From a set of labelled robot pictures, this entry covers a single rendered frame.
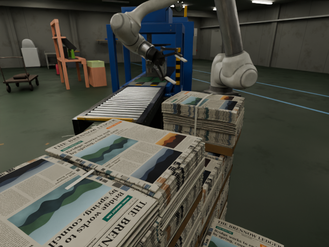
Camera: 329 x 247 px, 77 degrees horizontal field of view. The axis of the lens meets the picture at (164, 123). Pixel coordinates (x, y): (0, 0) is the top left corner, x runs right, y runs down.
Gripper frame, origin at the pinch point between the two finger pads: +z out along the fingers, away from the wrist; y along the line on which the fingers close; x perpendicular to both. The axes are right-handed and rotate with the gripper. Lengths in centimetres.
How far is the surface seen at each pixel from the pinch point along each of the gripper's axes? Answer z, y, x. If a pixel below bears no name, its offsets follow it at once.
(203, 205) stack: 48, 23, 44
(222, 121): 34.8, 3.4, 14.3
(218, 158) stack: 43, 19, 17
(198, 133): 28.5, 16.1, 14.3
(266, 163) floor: 100, 83, -138
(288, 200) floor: 121, 73, -81
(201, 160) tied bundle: 38, 2, 51
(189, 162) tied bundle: 35, -2, 60
